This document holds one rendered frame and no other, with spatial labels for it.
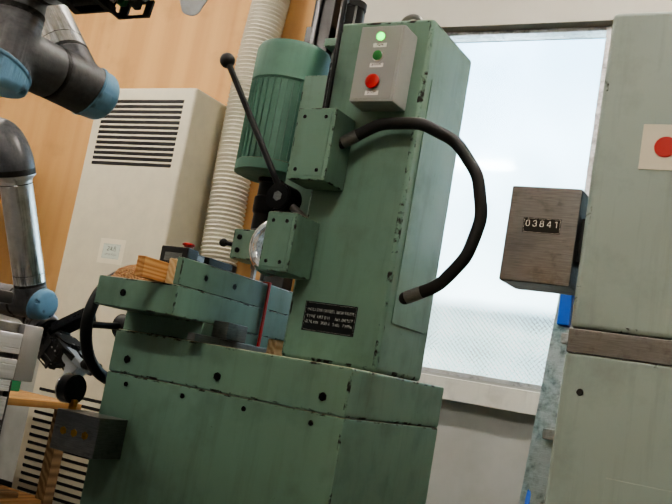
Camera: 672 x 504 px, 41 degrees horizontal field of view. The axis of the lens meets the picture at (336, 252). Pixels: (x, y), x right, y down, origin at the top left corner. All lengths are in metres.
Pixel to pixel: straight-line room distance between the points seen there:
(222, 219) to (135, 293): 1.70
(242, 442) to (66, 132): 2.90
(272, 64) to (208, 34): 2.03
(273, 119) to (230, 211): 1.52
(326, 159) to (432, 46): 0.32
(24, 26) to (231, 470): 0.90
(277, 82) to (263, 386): 0.71
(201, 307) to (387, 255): 0.39
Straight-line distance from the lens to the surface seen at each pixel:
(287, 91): 2.02
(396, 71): 1.78
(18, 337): 1.51
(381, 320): 1.72
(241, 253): 2.01
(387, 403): 1.75
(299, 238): 1.76
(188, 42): 4.12
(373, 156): 1.81
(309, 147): 1.79
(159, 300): 1.77
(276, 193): 1.83
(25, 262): 2.23
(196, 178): 3.59
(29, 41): 1.24
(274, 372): 1.69
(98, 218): 3.72
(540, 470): 2.30
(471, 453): 3.09
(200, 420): 1.78
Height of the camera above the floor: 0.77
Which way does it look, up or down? 8 degrees up
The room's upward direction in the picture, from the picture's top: 10 degrees clockwise
